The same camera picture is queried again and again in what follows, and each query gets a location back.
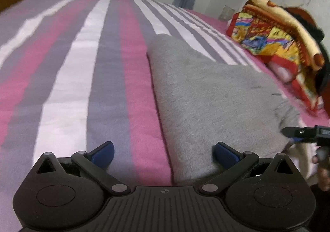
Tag pink striped bed sheet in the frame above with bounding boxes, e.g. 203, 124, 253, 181
0, 0, 330, 188

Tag person's right hand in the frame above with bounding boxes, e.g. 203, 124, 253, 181
311, 154, 330, 192

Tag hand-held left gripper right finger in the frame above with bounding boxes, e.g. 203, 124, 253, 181
200, 142, 297, 194

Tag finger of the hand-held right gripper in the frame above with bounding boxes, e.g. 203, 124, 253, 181
282, 126, 319, 143

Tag colourful printed blanket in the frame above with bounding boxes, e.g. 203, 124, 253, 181
226, 0, 326, 117

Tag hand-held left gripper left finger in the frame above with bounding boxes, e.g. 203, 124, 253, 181
33, 141, 131, 194

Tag grey pants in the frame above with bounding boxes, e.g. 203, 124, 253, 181
146, 34, 308, 186

